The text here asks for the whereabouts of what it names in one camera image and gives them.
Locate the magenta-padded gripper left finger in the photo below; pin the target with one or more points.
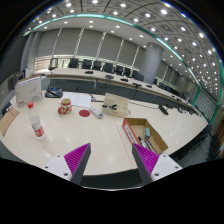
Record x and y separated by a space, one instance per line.
75 160

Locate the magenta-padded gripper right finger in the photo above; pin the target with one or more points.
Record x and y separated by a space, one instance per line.
148 160

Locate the clear red-capped water bottle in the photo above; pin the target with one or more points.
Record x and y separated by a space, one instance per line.
36 126

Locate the open cardboard box red label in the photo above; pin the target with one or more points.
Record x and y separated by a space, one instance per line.
158 140

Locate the small teal tool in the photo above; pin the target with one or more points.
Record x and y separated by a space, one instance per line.
147 132

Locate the flat round red coaster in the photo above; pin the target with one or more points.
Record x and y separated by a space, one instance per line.
84 113

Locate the white rectangular remote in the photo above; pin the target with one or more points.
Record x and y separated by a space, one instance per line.
96 112

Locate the red and cream mug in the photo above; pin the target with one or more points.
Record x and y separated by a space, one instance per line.
65 107

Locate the white printed paper sheet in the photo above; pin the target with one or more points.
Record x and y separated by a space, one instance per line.
78 99

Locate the black tool in tray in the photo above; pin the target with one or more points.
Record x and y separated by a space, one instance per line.
111 106

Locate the black desk phone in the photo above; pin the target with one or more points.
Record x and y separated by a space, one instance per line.
53 91

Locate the flat brown cardboard piece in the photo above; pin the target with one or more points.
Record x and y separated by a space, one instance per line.
7 120

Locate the black desk device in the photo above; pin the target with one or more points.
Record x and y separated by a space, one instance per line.
6 108

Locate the long curved conference desk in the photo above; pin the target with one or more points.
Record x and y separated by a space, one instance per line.
76 73

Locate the row of black office chairs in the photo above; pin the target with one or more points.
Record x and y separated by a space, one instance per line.
108 67

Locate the round ceiling lights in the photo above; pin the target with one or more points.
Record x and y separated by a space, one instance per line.
146 15

